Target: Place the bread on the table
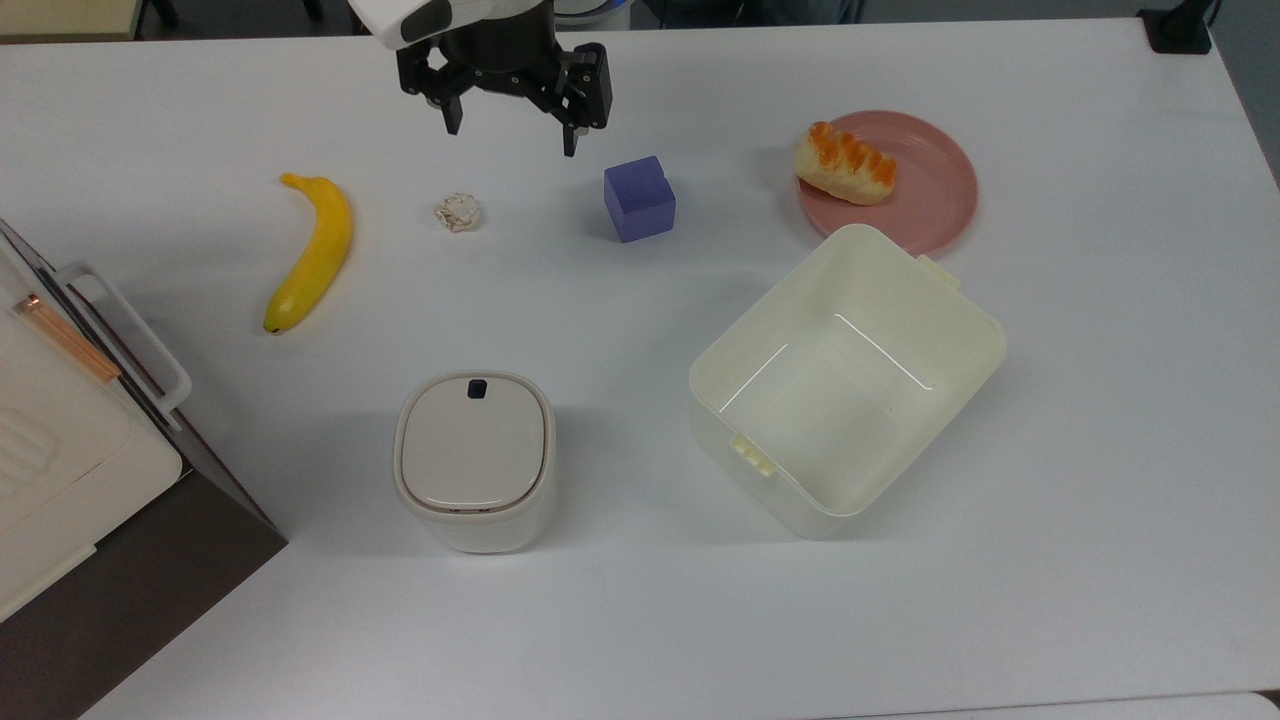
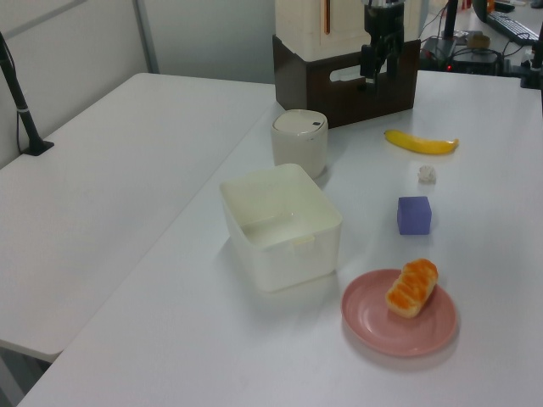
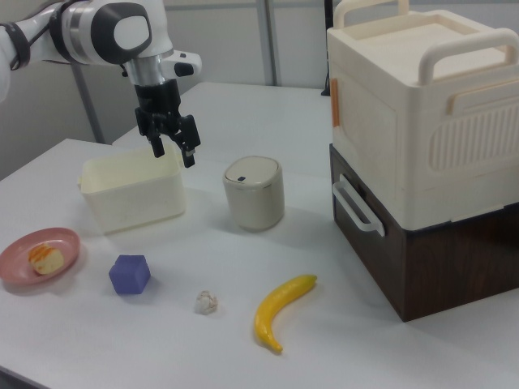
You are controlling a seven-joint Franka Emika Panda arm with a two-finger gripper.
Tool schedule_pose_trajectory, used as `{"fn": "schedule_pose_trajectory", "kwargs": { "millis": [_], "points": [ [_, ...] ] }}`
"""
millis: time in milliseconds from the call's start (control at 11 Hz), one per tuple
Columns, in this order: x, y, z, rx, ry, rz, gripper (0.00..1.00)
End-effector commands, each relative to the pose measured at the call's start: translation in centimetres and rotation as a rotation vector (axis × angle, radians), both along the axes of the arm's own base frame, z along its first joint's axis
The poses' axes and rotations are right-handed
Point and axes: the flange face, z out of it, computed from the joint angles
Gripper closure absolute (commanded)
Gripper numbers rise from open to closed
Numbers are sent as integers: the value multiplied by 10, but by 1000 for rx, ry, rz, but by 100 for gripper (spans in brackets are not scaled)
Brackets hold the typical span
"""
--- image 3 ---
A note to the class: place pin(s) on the dark brown wooden drawer cabinet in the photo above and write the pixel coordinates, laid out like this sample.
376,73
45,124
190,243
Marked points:
446,271

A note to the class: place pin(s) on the purple foam cube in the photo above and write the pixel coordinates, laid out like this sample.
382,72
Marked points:
129,276

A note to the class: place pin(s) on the yellow toy banana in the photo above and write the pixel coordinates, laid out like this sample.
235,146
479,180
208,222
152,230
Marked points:
269,308

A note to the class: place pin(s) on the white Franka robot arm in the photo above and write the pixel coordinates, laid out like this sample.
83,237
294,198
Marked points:
101,28

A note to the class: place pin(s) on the toy bread slice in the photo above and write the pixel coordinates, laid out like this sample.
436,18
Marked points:
46,259

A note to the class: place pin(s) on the cream plastic microwave box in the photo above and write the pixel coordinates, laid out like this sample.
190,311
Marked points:
389,121

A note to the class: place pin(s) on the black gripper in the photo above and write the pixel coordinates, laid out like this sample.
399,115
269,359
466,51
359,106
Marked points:
157,99

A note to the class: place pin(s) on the crumpled white paper ball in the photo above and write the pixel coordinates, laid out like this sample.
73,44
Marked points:
206,302

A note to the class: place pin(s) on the beige round lidded trash can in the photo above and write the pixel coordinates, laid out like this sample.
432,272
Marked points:
253,194

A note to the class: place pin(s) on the cream plastic open bin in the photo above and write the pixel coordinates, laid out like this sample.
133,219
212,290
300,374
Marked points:
134,190

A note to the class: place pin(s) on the pink plastic plate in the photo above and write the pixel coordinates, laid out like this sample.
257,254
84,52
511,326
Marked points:
18,259

